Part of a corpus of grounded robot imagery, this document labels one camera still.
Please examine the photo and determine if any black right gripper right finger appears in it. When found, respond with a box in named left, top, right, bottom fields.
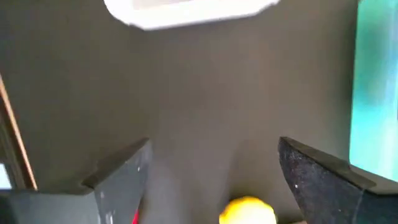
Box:
left=278, top=136, right=398, bottom=224

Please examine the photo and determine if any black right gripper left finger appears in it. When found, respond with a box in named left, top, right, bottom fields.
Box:
left=81, top=138, right=153, bottom=224

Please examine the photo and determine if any yellow lemon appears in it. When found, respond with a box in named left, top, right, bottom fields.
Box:
left=218, top=195, right=277, bottom=224

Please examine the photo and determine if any teal plastic bin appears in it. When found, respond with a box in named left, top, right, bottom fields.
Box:
left=348, top=0, right=398, bottom=183

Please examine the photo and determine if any clear plastic bin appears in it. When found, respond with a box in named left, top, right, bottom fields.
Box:
left=103, top=0, right=280, bottom=31

